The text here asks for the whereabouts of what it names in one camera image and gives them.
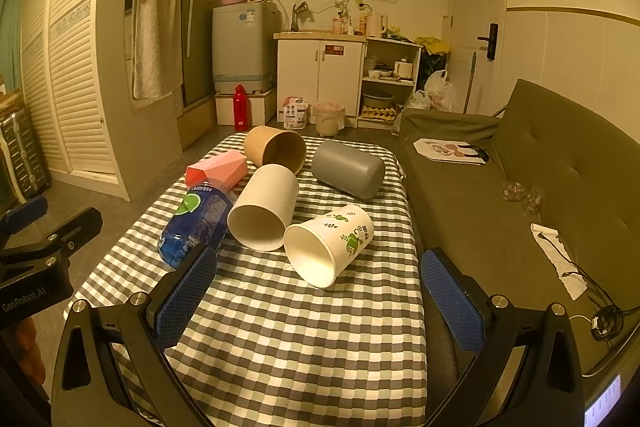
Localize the blue plastic water bottle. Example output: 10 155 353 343
157 180 235 269

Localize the phone with lit screen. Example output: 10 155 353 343
584 375 622 427

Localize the red thermos bottle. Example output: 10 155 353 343
233 84 250 131

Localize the silver suitcase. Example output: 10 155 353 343
1 89 51 204

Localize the white kitchen cabinet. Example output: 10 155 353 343
273 31 366 127

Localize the crumpled clear wrapper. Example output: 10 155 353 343
501 181 544 216

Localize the black cable on sofa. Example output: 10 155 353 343
537 231 626 343

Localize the black door handle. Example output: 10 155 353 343
477 23 499 62

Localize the hanging beige towel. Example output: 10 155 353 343
131 0 182 101

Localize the grey checkered tablecloth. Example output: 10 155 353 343
63 132 430 427

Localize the plain white paper cup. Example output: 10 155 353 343
228 164 298 251

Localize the small printed carton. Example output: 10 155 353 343
282 96 309 130

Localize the white louvered closet door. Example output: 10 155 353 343
20 0 116 181

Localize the brown paper cup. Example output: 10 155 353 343
243 126 306 174

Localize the pink faceted box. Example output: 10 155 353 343
184 150 247 188

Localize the white electric kettle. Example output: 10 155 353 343
366 12 388 38

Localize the white printed paper cup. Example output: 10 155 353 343
283 204 374 288

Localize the open white shelf unit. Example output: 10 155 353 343
356 37 422 129

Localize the person's left hand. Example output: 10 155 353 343
6 317 46 386

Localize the white trash bin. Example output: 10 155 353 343
314 103 346 138

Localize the white paper on sofa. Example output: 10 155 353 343
529 223 588 300

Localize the white plastic bag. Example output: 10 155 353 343
424 69 454 112

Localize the white platform box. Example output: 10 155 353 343
214 86 278 128

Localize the olive green sofa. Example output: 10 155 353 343
399 80 639 386

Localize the grey washing machine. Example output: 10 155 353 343
212 1 281 94

